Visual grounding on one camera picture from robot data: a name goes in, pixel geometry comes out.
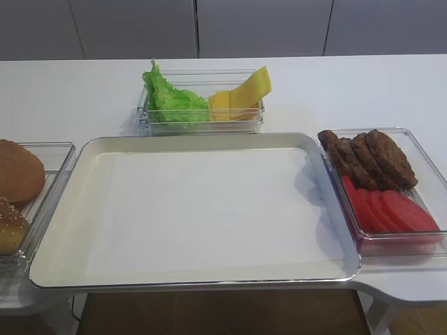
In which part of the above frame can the brown bottom bun half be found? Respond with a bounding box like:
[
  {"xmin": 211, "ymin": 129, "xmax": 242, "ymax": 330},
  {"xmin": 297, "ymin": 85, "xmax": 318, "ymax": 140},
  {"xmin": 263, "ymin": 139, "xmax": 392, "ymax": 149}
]
[{"xmin": 1, "ymin": 139, "xmax": 45, "ymax": 206}]

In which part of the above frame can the flat yellow cheese slice stack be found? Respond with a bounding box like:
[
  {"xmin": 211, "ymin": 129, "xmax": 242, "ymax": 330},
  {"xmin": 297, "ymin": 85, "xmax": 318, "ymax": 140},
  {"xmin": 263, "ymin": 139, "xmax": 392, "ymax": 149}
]
[{"xmin": 208, "ymin": 91, "xmax": 260, "ymax": 121}]

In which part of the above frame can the upright yellow cheese slice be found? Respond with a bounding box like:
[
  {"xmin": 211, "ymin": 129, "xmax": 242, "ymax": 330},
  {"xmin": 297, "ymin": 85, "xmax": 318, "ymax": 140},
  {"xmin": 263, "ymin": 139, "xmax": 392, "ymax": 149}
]
[{"xmin": 229, "ymin": 66, "xmax": 272, "ymax": 109}]

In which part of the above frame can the green lettuce leaf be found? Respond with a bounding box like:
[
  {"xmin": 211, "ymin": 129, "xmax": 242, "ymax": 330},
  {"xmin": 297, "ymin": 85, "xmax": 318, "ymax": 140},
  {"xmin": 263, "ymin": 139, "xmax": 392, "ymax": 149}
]
[{"xmin": 142, "ymin": 59, "xmax": 210, "ymax": 123}]

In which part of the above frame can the clear bin with greens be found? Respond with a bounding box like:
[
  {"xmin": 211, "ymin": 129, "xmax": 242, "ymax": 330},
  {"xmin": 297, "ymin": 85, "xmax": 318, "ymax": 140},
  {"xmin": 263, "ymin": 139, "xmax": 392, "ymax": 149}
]
[{"xmin": 135, "ymin": 69, "xmax": 265, "ymax": 136}]

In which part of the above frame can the large white serving tray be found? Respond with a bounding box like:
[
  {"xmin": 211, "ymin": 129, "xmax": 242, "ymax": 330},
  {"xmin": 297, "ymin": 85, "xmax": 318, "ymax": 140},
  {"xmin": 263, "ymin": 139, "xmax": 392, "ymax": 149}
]
[{"xmin": 28, "ymin": 133, "xmax": 361, "ymax": 291}]

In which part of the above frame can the leftmost brown meat patty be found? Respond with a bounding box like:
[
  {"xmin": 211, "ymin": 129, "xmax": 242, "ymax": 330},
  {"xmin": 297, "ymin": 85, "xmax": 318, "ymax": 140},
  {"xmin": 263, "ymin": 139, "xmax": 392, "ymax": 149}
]
[{"xmin": 318, "ymin": 130, "xmax": 359, "ymax": 188}]

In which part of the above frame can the brown meat patty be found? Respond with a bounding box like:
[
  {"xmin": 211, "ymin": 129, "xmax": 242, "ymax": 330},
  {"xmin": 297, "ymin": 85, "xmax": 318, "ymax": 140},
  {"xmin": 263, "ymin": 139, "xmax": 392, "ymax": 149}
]
[
  {"xmin": 366, "ymin": 129, "xmax": 418, "ymax": 191},
  {"xmin": 351, "ymin": 133, "xmax": 400, "ymax": 191},
  {"xmin": 318, "ymin": 130, "xmax": 359, "ymax": 188},
  {"xmin": 336, "ymin": 137, "xmax": 379, "ymax": 191}
]

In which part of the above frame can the leftmost red tomato slice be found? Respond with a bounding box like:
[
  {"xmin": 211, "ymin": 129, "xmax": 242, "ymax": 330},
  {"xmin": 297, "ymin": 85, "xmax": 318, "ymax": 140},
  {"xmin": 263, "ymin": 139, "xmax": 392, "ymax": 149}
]
[{"xmin": 342, "ymin": 175, "xmax": 365, "ymax": 232}]

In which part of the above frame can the red tomato slice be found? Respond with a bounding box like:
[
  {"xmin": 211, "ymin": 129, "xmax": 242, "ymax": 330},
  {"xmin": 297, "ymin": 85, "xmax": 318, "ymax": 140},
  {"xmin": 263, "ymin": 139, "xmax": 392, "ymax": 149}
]
[
  {"xmin": 342, "ymin": 175, "xmax": 365, "ymax": 232},
  {"xmin": 379, "ymin": 190, "xmax": 440, "ymax": 232},
  {"xmin": 356, "ymin": 188, "xmax": 385, "ymax": 233},
  {"xmin": 367, "ymin": 191, "xmax": 401, "ymax": 232}
]

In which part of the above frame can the clear bin with buns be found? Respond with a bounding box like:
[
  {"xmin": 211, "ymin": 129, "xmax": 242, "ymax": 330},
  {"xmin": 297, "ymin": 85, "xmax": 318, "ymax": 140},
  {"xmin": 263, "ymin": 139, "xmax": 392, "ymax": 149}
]
[{"xmin": 1, "ymin": 142, "xmax": 76, "ymax": 276}]

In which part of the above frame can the rightmost brown meat patty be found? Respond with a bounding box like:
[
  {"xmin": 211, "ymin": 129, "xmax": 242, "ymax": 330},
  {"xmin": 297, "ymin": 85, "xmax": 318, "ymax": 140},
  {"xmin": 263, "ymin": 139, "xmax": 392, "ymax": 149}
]
[{"xmin": 366, "ymin": 129, "xmax": 418, "ymax": 191}]

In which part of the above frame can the clear bin with patties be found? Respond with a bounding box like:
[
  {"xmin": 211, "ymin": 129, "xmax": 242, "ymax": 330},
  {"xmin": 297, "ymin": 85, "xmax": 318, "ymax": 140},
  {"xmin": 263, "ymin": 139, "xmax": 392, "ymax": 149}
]
[{"xmin": 321, "ymin": 128, "xmax": 446, "ymax": 256}]

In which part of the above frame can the front red tomato slice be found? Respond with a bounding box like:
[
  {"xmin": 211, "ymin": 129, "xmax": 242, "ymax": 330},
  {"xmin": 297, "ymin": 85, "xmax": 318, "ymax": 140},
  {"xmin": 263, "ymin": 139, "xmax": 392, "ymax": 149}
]
[{"xmin": 379, "ymin": 190, "xmax": 440, "ymax": 232}]

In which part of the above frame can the sesame top bun half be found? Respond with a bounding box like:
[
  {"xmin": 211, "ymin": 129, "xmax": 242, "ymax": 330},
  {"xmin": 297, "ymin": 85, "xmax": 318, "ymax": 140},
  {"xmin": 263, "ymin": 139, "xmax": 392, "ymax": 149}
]
[{"xmin": 0, "ymin": 198, "xmax": 29, "ymax": 255}]

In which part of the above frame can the black cable under table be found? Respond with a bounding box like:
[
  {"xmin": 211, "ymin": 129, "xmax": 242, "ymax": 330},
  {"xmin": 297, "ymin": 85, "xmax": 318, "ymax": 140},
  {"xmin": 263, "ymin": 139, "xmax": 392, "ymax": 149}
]
[{"xmin": 69, "ymin": 295, "xmax": 82, "ymax": 321}]

